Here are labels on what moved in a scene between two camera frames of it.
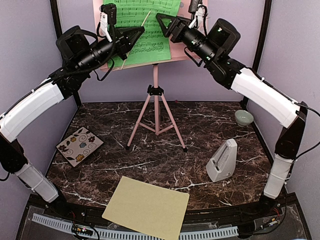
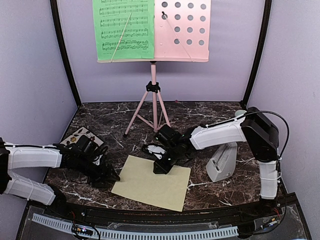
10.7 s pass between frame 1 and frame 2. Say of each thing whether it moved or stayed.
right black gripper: moved
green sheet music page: moved
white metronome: stayed
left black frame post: stayed
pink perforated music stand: moved
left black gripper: moved
